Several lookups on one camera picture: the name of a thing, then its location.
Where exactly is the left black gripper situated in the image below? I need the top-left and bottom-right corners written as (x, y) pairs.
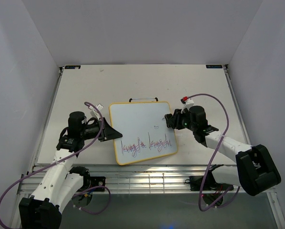
top-left (81, 117), bottom-right (123, 142)

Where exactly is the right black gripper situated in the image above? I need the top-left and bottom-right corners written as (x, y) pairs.
top-left (166, 108), bottom-right (196, 132)

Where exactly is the yellow framed whiteboard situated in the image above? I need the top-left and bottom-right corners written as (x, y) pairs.
top-left (109, 101), bottom-right (178, 166)

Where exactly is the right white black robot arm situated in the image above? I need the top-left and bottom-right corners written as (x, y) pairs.
top-left (164, 105), bottom-right (281, 196)

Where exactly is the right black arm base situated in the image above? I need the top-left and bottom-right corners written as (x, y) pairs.
top-left (184, 175), bottom-right (234, 192)

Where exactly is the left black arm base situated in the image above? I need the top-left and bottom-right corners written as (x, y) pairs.
top-left (88, 176), bottom-right (106, 193)

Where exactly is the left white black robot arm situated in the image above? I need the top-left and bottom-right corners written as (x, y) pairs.
top-left (19, 111), bottom-right (122, 229)

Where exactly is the right blue corner label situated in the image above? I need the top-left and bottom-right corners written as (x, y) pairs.
top-left (206, 64), bottom-right (223, 69)

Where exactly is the blue corner label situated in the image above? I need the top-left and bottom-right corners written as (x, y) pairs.
top-left (64, 65), bottom-right (81, 70)
top-left (206, 64), bottom-right (223, 69)

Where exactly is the left blue corner label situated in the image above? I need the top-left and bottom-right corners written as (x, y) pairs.
top-left (64, 65), bottom-right (81, 70)

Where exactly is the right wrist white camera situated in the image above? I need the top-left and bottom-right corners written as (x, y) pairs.
top-left (181, 96), bottom-right (194, 114)

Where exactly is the wrist white camera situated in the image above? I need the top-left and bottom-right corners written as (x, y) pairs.
top-left (88, 104), bottom-right (103, 119)
top-left (181, 96), bottom-right (194, 114)

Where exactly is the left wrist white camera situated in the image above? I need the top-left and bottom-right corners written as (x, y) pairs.
top-left (88, 104), bottom-right (103, 119)

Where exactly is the aluminium rail frame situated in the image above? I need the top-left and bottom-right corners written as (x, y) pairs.
top-left (17, 164), bottom-right (276, 195)

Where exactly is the purple cable under table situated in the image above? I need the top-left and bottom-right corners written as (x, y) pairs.
top-left (71, 186), bottom-right (112, 214)

